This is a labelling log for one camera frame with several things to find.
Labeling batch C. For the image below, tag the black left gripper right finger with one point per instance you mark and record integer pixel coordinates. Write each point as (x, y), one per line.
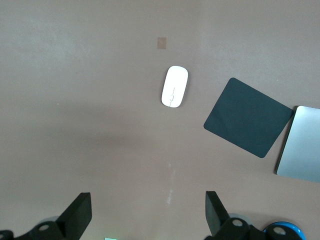
(216, 215)

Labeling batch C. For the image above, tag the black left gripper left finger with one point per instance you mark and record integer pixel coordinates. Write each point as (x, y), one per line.
(72, 217)

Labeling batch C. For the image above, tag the white computer mouse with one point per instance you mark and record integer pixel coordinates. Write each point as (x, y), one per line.
(175, 82)

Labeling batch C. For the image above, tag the black mouse pad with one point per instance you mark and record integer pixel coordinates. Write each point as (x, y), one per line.
(247, 117)

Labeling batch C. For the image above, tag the silver closed laptop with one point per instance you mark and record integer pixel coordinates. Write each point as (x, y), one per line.
(302, 142)

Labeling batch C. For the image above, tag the brown tape patch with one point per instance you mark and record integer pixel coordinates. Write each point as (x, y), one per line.
(161, 43)

